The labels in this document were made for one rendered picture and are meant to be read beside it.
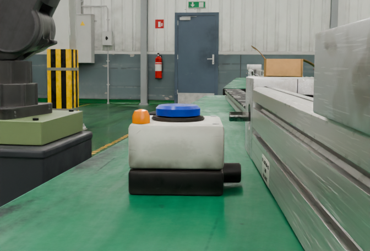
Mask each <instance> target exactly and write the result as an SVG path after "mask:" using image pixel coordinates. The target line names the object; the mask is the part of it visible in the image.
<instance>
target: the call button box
mask: <svg viewBox="0 0 370 251"><path fill-rule="evenodd" d="M224 134H225V130H224V127H223V125H222V122H221V120H220V117H218V116H201V115H199V116H191V117H166V116H158V115H154V116H150V123H148V124H134V123H132V124H130V126H129V128H128V164H129V167H130V168H131V169H130V171H129V173H128V191H129V193H130V194H135V195H214V196H221V195H223V193H224V183H239V182H240V181H241V164H240V163H225V162H224Z"/></svg>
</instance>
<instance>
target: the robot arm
mask: <svg viewBox="0 0 370 251"><path fill-rule="evenodd" d="M59 2H60V0H0V119H1V120H8V119H17V118H23V117H30V116H37V115H41V114H48V113H52V103H51V102H38V84H37V83H33V82H32V61H19V60H27V59H29V58H30V57H32V56H33V55H35V54H36V53H40V52H42V51H44V50H46V49H48V48H49V47H51V46H53V45H56V44H57V41H56V40H54V39H55V35H56V26H55V22H54V19H53V15H54V13H55V10H56V8H57V6H58V4H59Z"/></svg>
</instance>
